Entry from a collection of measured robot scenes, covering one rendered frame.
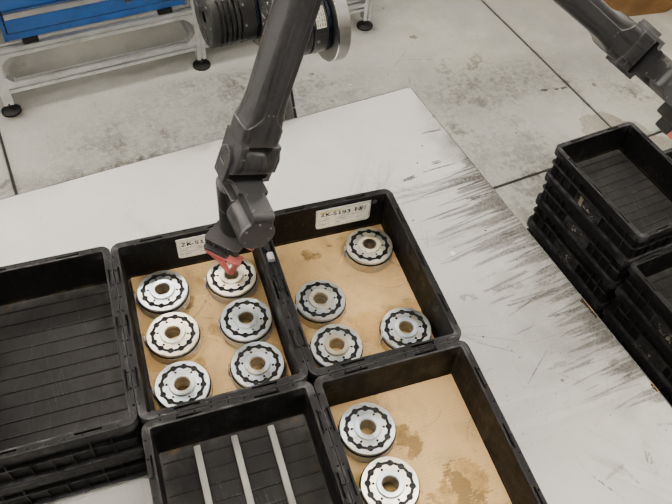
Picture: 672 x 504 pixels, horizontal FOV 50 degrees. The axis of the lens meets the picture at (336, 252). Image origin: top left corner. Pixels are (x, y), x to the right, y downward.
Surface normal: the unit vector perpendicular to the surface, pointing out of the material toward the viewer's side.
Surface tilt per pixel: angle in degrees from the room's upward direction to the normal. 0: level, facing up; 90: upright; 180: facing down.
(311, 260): 0
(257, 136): 87
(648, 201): 0
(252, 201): 21
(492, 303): 0
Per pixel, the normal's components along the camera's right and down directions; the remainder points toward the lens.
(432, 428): 0.05, -0.62
